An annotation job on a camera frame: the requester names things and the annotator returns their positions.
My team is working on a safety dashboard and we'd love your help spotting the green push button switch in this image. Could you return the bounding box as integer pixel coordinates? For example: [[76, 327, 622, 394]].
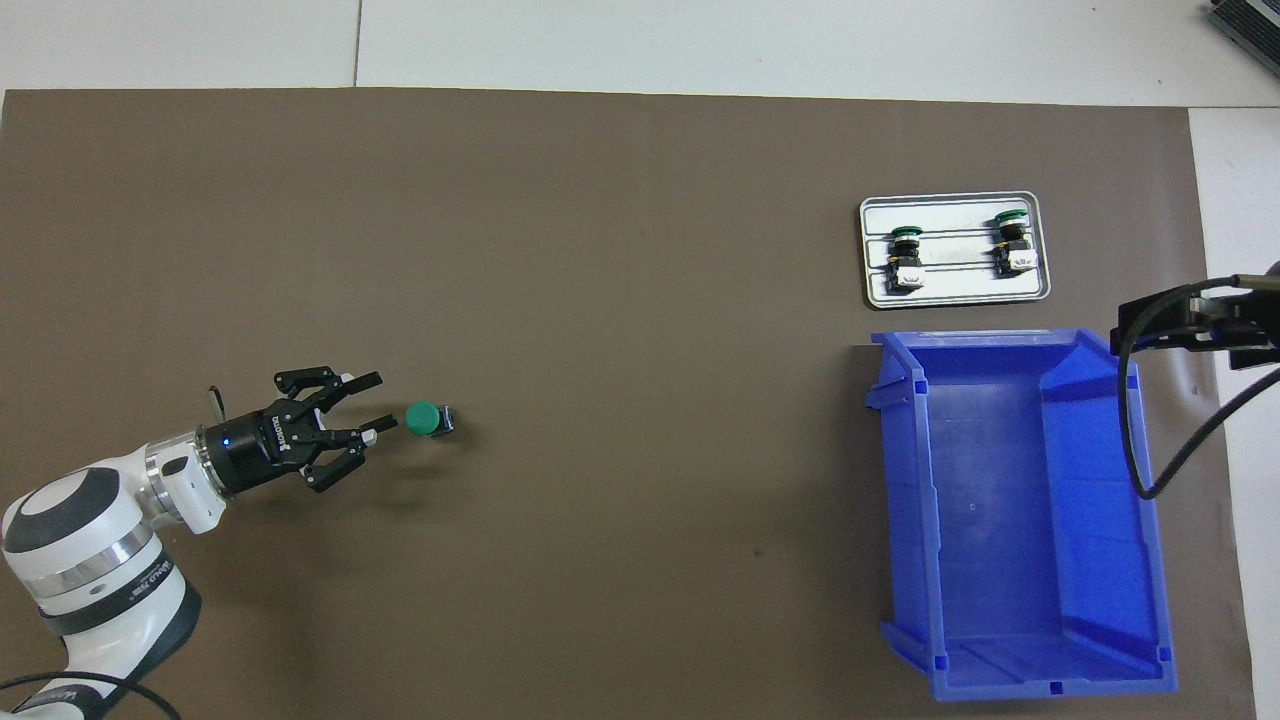
[[887, 226, 927, 294], [993, 209, 1037, 280], [404, 401, 458, 438]]

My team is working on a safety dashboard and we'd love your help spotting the silver metal tray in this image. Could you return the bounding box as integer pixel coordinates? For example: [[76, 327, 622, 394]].
[[859, 192, 1052, 309]]

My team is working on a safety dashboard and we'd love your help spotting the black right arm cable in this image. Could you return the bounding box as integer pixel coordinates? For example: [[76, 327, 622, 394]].
[[1118, 275, 1280, 501]]

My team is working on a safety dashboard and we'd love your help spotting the brown paper table mat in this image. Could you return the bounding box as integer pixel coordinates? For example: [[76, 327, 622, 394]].
[[0, 88, 1258, 720]]

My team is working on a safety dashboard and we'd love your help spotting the blue plastic storage bin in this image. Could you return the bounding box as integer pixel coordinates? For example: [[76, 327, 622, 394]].
[[866, 329, 1178, 702]]

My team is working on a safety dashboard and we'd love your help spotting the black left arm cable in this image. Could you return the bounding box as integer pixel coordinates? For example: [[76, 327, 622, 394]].
[[0, 385, 226, 720]]

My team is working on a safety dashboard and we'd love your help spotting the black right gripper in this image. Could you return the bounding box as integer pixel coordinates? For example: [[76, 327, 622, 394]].
[[1112, 280, 1280, 371]]

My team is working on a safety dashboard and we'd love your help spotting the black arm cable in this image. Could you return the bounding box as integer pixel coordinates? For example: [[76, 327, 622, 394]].
[[1118, 275, 1280, 501], [0, 385, 226, 720]]

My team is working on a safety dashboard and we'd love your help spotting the grey ribbed device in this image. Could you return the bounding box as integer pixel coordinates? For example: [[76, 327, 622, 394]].
[[1205, 0, 1280, 63]]

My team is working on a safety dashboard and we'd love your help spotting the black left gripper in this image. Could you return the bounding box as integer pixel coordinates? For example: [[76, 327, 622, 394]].
[[205, 367, 399, 496]]

